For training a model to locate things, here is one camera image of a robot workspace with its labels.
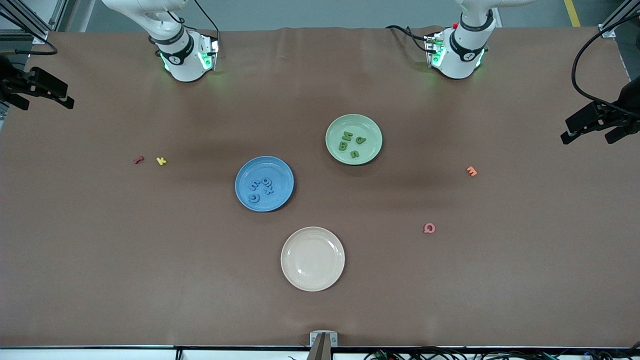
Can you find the blue digit 6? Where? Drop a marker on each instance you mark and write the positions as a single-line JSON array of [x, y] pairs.
[[267, 181]]

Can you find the aluminium frame profile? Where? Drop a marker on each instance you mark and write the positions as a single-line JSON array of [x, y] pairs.
[[42, 36], [609, 31]]

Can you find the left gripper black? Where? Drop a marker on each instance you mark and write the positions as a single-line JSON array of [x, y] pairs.
[[628, 102]]

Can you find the pink letter Q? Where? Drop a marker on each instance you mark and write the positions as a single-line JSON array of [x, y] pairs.
[[429, 228]]

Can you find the orange letter E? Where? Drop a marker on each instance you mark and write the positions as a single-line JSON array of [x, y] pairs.
[[471, 171]]

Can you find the green plate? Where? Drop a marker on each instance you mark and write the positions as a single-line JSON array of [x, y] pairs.
[[350, 122]]

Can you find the brown table mat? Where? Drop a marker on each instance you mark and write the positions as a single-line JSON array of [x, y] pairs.
[[100, 300]]

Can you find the beige plate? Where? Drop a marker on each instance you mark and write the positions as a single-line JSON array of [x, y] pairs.
[[312, 259]]

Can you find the green letter P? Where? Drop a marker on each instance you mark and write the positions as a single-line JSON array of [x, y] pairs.
[[361, 140]]

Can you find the blue plate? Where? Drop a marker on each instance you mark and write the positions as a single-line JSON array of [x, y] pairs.
[[247, 170]]

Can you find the green letter N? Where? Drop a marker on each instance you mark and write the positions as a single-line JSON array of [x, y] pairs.
[[347, 135]]

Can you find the white table edge rail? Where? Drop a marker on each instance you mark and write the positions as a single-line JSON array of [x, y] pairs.
[[75, 356]]

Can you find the silver camera mount bracket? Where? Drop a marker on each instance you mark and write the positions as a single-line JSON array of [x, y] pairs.
[[314, 339]]

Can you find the blue plus sign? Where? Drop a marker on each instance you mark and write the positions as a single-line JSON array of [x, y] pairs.
[[270, 191]]

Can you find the blue letter E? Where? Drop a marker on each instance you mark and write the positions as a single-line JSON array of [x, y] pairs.
[[253, 186]]

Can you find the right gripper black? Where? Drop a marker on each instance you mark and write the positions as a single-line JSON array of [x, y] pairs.
[[7, 75]]

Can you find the red letter r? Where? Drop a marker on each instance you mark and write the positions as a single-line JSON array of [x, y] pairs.
[[139, 160]]

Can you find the grey camera stand pole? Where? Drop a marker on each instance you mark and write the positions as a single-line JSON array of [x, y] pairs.
[[321, 351]]

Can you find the blue letter G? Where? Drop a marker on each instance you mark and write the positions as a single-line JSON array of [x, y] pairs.
[[254, 198]]

